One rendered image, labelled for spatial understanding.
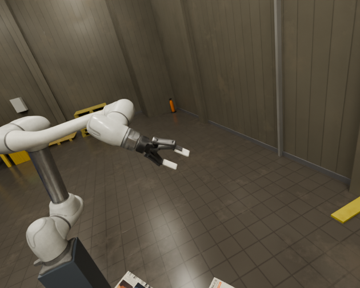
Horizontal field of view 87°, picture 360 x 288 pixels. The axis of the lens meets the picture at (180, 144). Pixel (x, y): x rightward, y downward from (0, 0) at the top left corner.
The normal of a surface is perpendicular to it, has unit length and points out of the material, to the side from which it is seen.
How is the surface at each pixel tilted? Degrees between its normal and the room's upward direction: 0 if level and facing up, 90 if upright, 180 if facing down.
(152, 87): 90
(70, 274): 90
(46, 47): 90
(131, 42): 90
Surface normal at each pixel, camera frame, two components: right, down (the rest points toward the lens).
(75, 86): 0.36, 0.32
